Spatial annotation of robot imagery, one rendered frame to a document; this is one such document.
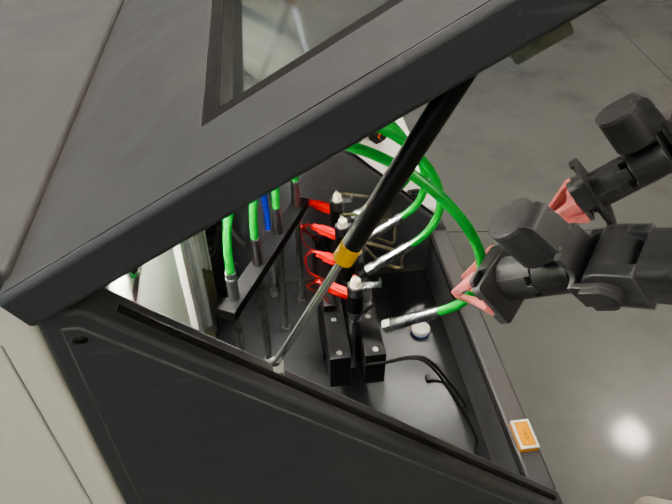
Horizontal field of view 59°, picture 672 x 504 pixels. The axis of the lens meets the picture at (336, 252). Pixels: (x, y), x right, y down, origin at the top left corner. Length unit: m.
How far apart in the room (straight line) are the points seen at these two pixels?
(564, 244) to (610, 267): 0.06
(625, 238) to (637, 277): 0.05
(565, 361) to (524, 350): 0.15
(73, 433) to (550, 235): 0.52
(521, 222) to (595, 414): 1.72
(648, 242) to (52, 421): 0.59
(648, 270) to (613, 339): 1.97
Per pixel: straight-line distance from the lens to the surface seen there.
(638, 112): 0.91
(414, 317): 0.89
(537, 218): 0.65
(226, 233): 0.88
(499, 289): 0.77
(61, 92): 0.74
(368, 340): 1.07
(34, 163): 0.61
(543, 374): 2.38
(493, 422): 1.10
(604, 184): 0.95
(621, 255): 0.66
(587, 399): 2.36
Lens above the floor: 1.80
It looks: 41 degrees down
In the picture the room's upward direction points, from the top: straight up
